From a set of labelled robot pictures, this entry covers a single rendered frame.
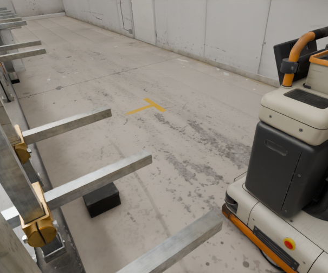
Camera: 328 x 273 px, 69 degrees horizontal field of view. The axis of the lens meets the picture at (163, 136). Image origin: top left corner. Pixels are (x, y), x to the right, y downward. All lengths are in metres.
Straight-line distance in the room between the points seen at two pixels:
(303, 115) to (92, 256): 1.18
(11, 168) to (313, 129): 0.83
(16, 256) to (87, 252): 1.26
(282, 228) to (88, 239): 0.99
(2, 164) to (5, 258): 0.26
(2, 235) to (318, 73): 1.00
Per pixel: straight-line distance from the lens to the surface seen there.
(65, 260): 0.62
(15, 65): 4.57
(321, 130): 0.91
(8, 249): 0.20
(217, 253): 1.39
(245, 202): 1.27
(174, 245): 0.44
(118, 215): 1.55
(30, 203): 0.51
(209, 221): 0.47
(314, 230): 1.25
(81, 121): 0.78
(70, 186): 0.58
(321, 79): 1.04
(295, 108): 0.93
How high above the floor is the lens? 1.20
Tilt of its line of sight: 35 degrees down
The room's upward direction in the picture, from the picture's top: 4 degrees counter-clockwise
